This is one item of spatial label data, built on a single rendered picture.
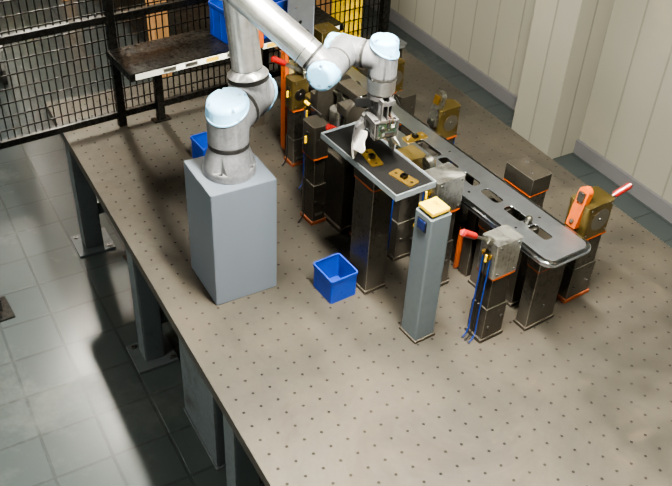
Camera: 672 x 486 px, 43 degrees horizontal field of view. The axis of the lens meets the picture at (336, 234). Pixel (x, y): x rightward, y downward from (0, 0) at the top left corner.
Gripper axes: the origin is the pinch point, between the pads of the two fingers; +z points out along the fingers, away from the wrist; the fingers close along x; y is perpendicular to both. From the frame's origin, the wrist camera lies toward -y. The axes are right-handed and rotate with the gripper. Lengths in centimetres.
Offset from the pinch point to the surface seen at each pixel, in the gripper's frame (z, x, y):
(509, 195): 18.0, 42.1, 9.8
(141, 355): 117, -62, -60
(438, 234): 9.2, 6.5, 29.2
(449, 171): 7.0, 21.9, 6.6
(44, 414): 118, -101, -45
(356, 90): -0.7, 9.6, -32.7
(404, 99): 20, 40, -56
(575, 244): 18, 47, 36
